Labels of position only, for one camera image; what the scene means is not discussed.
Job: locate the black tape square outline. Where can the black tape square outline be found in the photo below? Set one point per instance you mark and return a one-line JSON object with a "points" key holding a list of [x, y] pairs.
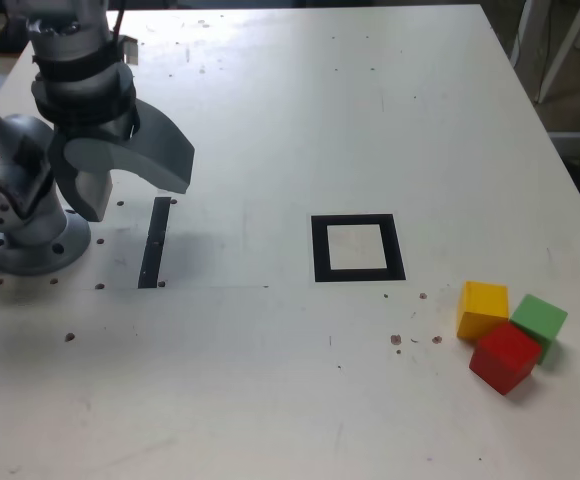
{"points": [[320, 250]]}

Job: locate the black tape strip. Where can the black tape strip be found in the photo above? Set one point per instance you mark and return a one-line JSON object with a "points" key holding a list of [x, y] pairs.
{"points": [[154, 245]]}

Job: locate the red cube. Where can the red cube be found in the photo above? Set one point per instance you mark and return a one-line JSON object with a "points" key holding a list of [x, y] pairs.
{"points": [[505, 357]]}

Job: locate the yellow cube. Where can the yellow cube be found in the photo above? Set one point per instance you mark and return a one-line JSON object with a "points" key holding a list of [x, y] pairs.
{"points": [[482, 310]]}

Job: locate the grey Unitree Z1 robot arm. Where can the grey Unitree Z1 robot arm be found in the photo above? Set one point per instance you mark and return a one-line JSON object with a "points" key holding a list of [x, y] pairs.
{"points": [[30, 235]]}

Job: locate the green cube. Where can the green cube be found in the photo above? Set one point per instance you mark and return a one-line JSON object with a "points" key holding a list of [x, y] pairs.
{"points": [[542, 317]]}

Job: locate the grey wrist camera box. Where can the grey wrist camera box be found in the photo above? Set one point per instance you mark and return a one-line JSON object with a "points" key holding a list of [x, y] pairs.
{"points": [[131, 50]]}

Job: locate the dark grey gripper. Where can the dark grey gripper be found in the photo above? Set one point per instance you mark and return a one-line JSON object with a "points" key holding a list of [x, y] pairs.
{"points": [[95, 132]]}

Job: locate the white metal frame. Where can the white metal frame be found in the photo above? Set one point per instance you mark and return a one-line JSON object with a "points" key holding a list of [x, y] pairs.
{"points": [[565, 45]]}

